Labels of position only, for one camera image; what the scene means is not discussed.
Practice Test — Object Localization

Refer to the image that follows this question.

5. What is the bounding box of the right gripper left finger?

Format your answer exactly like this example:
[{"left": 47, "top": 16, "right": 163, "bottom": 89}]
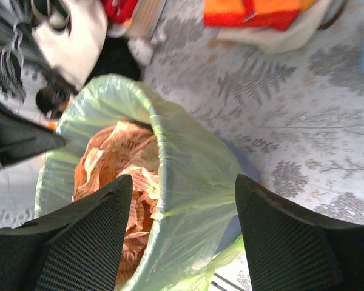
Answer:
[{"left": 0, "top": 191, "right": 120, "bottom": 290}]

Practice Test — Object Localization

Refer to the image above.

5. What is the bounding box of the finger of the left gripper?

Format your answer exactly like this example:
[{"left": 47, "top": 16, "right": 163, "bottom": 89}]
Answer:
[{"left": 0, "top": 102, "right": 66, "bottom": 170}]

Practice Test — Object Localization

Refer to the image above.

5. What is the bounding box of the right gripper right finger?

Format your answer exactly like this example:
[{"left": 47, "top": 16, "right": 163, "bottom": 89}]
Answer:
[{"left": 235, "top": 174, "right": 364, "bottom": 291}]

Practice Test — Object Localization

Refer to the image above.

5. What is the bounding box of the green trash bag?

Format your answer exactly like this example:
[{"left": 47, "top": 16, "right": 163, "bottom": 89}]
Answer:
[{"left": 35, "top": 75, "right": 243, "bottom": 290}]

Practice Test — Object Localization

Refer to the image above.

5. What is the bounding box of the cream tote bag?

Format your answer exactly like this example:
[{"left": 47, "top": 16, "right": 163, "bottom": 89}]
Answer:
[{"left": 32, "top": 1, "right": 108, "bottom": 90}]

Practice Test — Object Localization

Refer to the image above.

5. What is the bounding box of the crumpled brown paper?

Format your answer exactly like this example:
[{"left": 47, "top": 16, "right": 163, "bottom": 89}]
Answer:
[{"left": 72, "top": 121, "right": 160, "bottom": 284}]

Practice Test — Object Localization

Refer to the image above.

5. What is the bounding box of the red cloth in basket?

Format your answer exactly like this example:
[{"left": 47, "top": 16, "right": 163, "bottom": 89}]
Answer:
[{"left": 101, "top": 0, "right": 138, "bottom": 24}]

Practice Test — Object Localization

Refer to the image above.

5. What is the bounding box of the dark brown strap bag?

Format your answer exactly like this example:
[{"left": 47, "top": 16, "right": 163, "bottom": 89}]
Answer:
[{"left": 35, "top": 68, "right": 78, "bottom": 120}]

